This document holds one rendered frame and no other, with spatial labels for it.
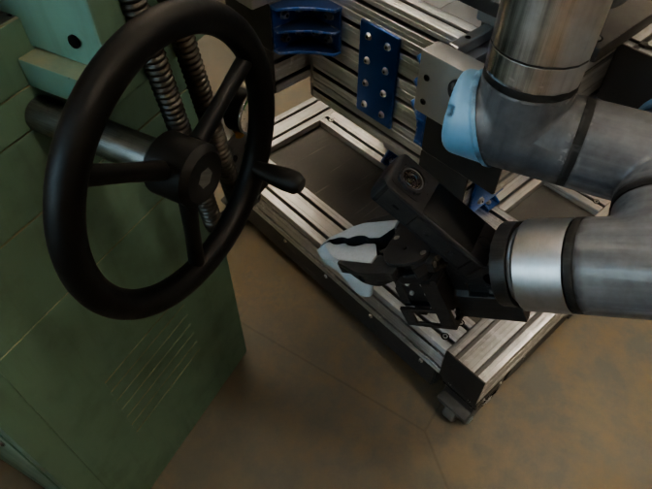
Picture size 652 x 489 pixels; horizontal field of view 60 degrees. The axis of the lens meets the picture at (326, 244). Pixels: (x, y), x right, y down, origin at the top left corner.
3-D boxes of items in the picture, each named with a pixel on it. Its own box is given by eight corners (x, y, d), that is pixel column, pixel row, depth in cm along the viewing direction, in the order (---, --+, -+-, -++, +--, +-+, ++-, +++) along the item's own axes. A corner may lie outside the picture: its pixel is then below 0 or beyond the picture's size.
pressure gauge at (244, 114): (244, 153, 83) (237, 107, 77) (222, 146, 84) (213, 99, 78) (267, 129, 86) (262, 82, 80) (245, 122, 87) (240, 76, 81)
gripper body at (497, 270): (400, 326, 55) (523, 340, 47) (365, 260, 51) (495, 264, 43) (431, 272, 59) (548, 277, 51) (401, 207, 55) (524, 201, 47)
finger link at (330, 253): (324, 302, 60) (397, 309, 54) (299, 261, 58) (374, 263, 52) (338, 281, 62) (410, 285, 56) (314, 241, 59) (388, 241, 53)
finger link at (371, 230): (338, 281, 62) (410, 285, 56) (314, 241, 59) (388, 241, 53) (351, 262, 64) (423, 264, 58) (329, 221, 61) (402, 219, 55)
